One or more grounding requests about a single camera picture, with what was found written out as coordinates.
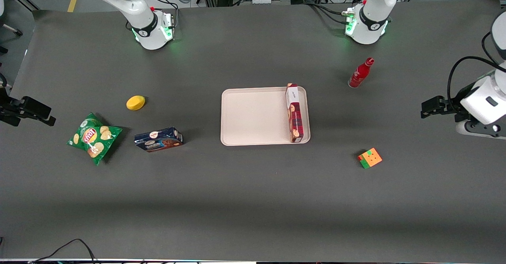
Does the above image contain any colourful puzzle cube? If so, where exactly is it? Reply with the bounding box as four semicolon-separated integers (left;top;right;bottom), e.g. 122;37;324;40
358;148;383;169

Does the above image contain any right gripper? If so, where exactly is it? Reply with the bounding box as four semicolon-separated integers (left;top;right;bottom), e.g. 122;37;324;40
0;94;56;127

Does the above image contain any dark blue cookie box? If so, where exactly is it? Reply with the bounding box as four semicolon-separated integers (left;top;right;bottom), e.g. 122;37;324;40
134;127;184;153

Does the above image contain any red tartan cookie box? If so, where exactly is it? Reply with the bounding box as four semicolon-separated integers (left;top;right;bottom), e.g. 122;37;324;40
285;83;304;143

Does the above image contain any green chips bag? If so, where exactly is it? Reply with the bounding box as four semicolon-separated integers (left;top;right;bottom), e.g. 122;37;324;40
66;113;123;166

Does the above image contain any black base cable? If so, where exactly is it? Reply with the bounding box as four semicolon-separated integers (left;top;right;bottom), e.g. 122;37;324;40
148;0;179;19

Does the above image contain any red drink bottle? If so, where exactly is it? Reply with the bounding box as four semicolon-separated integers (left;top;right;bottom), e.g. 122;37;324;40
348;57;375;89

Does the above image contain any black cable bundle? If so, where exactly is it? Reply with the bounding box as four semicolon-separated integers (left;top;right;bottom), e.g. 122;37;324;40
304;1;352;25

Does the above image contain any yellow lemon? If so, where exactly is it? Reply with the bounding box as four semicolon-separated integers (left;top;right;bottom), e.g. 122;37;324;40
126;95;146;111

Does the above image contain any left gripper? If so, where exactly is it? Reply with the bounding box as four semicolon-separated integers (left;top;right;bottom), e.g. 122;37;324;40
421;76;506;124

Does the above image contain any short black arm cable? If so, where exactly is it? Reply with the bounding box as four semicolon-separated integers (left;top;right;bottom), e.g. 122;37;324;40
481;31;499;65

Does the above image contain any dark grey table mat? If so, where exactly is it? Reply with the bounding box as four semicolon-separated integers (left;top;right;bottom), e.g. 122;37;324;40
0;0;506;262

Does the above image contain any thin black table cable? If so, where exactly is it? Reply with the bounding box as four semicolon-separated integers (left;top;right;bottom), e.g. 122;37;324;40
30;238;97;264

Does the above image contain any pale pink plastic tray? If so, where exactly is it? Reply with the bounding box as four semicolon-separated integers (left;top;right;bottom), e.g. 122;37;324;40
221;86;311;146

